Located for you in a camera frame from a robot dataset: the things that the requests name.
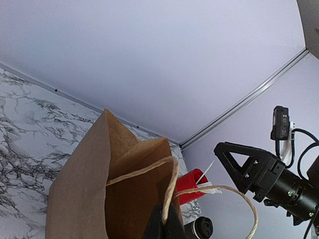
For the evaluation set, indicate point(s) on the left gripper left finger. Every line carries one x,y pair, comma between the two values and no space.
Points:
154,228

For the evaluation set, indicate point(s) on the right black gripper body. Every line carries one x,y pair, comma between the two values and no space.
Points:
263,173

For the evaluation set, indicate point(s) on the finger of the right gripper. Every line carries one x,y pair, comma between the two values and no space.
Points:
234,158

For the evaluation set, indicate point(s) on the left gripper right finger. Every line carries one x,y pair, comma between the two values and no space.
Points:
173,229

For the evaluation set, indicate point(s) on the black paper coffee cup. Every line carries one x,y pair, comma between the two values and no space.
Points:
188,228

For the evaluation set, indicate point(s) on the black plastic cup lid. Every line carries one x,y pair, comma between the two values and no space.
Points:
203,228

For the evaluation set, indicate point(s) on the brown paper bag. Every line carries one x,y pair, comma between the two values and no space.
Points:
110,185

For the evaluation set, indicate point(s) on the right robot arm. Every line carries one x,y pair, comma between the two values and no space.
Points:
295,195

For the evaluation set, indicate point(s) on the white sugar packets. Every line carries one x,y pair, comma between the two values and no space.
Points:
208,191

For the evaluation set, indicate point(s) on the white straw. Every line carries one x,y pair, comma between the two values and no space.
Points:
210,165

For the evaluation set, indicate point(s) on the red cylindrical holder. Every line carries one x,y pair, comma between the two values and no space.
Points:
189,181

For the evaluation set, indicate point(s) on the right aluminium frame post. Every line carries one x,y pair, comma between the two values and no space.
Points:
246,100

